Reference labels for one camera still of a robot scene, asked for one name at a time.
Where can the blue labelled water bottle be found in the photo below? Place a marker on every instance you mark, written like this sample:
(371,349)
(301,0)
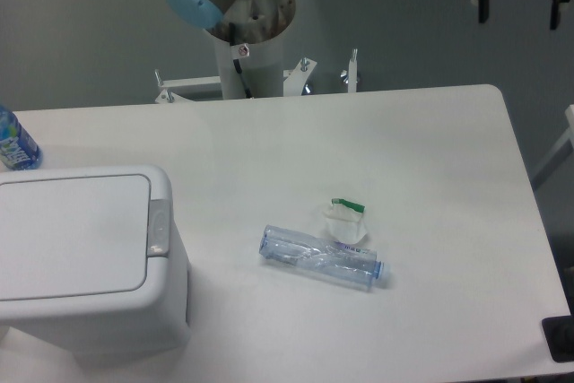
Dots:
(19,151)

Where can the white trash can body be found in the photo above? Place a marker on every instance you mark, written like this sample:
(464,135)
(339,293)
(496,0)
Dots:
(151,318)

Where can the black clamp on table edge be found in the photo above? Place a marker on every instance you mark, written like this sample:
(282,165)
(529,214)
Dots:
(558,332)

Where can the crushed clear plastic bottle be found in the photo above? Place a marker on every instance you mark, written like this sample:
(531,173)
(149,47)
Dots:
(326,260)

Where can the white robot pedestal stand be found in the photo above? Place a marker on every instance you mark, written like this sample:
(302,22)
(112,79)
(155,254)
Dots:
(245,71)

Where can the white frame at right edge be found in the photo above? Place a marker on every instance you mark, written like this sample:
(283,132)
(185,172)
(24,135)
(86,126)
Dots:
(559,152)

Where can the white trash can lid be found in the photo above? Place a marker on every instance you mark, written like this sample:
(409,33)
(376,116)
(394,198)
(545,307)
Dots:
(65,237)

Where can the crumpled white green wrapper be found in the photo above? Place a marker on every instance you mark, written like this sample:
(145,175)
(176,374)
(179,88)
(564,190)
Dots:
(345,221)

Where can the grey lid push button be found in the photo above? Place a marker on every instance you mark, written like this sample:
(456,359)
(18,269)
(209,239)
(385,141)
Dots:
(158,231)

